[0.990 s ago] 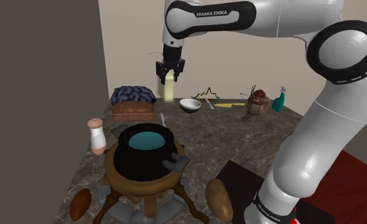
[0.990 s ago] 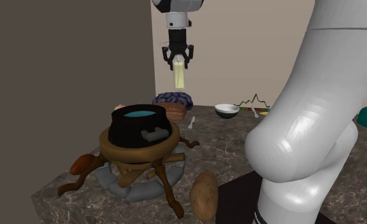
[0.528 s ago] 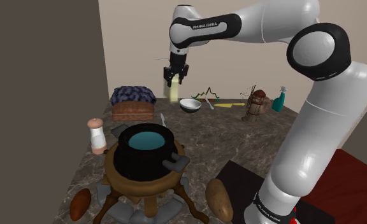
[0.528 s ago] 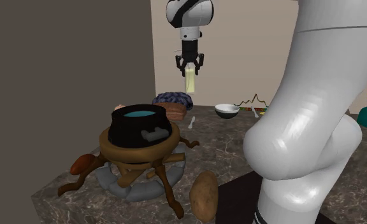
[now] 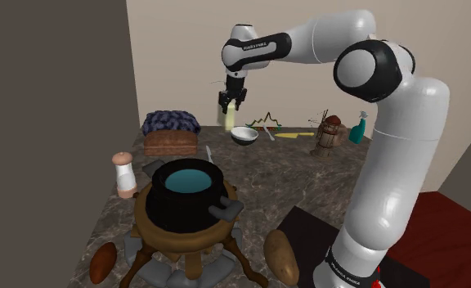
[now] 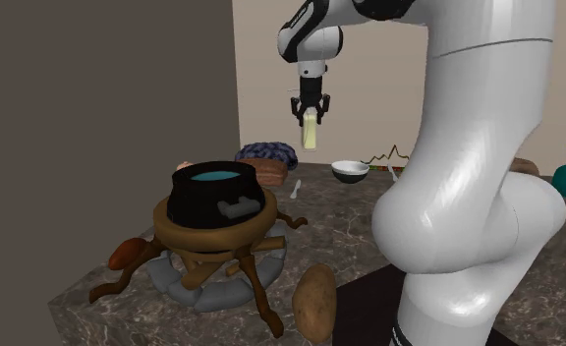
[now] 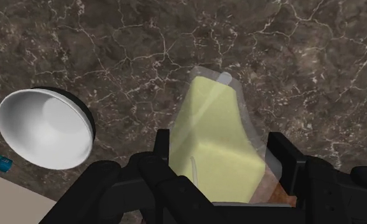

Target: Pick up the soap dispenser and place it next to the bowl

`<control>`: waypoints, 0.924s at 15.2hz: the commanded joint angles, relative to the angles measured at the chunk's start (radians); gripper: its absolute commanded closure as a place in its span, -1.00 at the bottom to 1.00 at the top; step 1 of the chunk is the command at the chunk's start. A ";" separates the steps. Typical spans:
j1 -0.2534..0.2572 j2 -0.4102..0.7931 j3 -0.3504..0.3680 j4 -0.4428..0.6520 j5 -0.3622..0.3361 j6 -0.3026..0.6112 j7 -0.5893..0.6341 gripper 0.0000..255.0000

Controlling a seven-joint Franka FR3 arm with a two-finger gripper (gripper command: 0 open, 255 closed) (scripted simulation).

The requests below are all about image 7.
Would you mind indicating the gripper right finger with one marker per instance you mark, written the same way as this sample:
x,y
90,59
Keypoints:
x,y
326,186

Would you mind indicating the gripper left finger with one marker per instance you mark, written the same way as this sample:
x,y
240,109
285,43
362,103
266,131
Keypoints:
x,y
133,189

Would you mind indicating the white bowl with black outside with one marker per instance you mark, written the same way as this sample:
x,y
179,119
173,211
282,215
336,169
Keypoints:
x,y
43,130

